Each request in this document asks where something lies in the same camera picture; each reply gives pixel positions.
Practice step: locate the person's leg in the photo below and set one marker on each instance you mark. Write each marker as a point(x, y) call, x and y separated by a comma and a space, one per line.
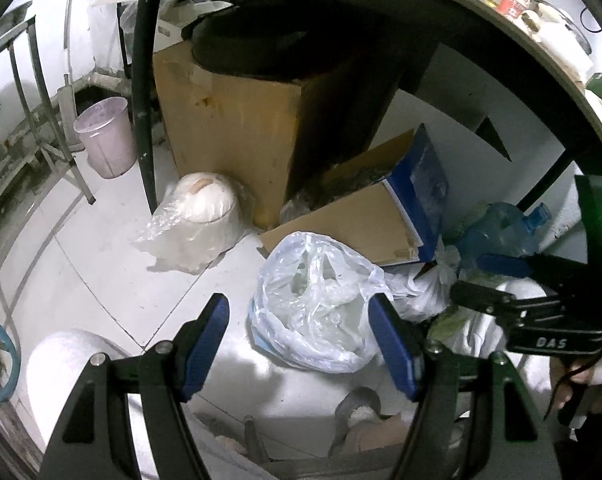
point(61, 375)
point(501, 320)

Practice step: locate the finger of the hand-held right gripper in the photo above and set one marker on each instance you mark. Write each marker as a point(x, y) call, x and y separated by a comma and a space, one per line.
point(481, 300)
point(501, 265)

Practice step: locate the small knotted white bag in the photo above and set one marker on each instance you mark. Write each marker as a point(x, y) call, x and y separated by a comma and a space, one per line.
point(431, 285)

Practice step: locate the blue plastic water bottle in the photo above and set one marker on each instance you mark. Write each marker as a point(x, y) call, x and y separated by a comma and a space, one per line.
point(501, 232)

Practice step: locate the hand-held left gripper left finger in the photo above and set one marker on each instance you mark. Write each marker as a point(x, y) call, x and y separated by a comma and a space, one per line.
point(208, 345)

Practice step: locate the open cardboard box blue print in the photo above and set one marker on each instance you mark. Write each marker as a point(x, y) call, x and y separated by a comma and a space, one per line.
point(361, 210)

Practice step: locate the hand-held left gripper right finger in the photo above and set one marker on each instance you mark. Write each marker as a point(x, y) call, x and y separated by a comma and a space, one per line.
point(393, 347)

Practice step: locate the white table black frame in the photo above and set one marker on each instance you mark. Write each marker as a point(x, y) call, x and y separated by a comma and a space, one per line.
point(143, 110)

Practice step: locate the white plastic bag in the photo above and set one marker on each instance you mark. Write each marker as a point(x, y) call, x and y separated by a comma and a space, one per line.
point(306, 310)

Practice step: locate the grey furry slipper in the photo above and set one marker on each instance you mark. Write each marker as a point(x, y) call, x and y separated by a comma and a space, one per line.
point(356, 405)

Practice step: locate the pink plastic bucket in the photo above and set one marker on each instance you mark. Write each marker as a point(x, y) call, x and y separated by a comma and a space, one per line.
point(106, 135)

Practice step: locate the black round basin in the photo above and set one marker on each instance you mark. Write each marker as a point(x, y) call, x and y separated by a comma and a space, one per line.
point(281, 45)

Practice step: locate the person's right leg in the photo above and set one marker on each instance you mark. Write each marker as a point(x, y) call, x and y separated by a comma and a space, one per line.
point(501, 320)

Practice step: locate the white rice cooker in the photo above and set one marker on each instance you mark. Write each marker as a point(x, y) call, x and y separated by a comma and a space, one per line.
point(556, 30)

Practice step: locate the person's left leg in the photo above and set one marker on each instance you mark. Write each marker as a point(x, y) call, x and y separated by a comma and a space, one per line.
point(61, 375)

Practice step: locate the large cardboard box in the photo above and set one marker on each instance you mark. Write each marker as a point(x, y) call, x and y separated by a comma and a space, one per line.
point(231, 125)

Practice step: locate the stainless steel sink stand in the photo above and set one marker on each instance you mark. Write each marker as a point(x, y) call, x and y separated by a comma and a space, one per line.
point(31, 90)

